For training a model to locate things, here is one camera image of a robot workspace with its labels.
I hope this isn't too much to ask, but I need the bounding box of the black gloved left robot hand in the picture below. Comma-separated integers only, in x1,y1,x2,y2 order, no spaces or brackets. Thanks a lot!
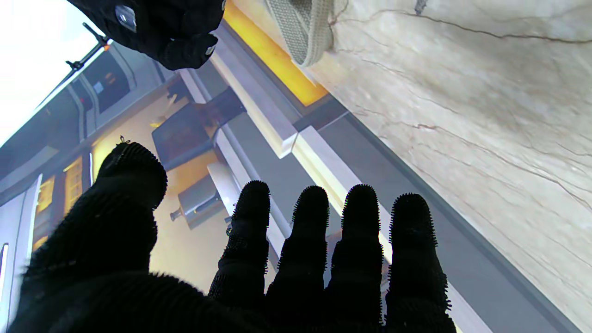
9,141,456,333

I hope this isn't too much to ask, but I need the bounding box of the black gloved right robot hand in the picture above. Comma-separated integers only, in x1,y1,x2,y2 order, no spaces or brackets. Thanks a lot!
67,0,227,70

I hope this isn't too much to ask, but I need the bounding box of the pale grey braided belt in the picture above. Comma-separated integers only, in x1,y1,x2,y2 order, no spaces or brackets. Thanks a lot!
266,0,336,68

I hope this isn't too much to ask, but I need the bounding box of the black backdrop stand rod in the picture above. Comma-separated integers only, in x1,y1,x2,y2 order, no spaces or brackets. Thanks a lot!
35,22,111,111

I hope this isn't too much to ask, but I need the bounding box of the printed kitchen scene backdrop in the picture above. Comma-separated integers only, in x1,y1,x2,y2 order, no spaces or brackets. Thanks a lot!
0,0,579,333

